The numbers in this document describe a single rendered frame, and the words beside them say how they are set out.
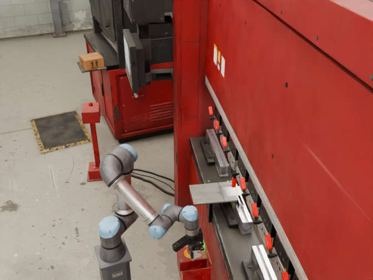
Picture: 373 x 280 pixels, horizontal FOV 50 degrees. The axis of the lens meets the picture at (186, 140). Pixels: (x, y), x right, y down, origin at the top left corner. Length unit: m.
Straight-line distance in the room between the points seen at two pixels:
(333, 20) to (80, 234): 2.98
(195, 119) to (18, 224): 1.88
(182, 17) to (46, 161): 2.54
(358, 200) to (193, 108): 2.11
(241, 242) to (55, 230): 1.96
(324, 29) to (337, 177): 0.41
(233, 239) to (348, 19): 1.54
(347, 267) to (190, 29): 2.02
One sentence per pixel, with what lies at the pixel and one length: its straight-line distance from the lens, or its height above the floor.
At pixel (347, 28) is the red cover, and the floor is 2.25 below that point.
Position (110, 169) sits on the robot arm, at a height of 1.39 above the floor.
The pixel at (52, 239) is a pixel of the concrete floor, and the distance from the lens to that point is 3.72.
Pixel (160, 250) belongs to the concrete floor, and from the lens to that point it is 3.47.
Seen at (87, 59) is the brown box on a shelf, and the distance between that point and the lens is 4.25.
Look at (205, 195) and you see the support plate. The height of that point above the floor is 1.00.
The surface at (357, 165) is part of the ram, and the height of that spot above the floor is 1.95.
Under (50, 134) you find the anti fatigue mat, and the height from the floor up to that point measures 0.01.
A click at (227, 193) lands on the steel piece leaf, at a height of 1.00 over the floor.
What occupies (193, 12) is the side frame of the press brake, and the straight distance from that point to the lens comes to 2.82.
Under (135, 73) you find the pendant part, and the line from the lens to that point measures 3.04.
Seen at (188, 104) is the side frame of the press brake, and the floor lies 1.17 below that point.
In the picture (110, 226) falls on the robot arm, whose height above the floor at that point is 1.00.
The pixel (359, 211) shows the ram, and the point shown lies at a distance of 1.14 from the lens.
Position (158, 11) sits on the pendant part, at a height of 1.83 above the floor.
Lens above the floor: 2.54
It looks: 32 degrees down
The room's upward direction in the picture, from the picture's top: straight up
